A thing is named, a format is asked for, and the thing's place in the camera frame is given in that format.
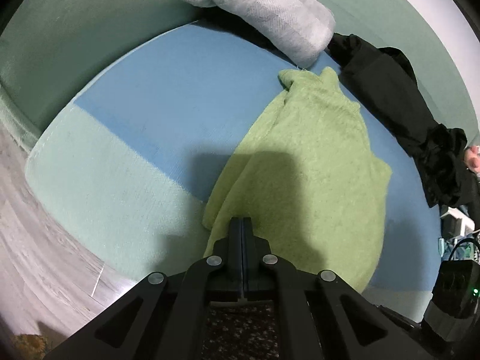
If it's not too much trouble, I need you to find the green knit sweater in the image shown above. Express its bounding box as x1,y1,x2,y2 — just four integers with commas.
202,67,392,291

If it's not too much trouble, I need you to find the person's right hand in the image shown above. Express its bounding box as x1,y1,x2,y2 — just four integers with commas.
464,145,480,174

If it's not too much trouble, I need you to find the blue and green sofa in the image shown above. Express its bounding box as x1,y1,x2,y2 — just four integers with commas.
1,0,474,321

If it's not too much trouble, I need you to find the black garment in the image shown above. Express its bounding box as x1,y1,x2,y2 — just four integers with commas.
328,33,479,211

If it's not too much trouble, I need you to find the white folded towel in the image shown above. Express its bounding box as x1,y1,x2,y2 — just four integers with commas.
183,0,336,68

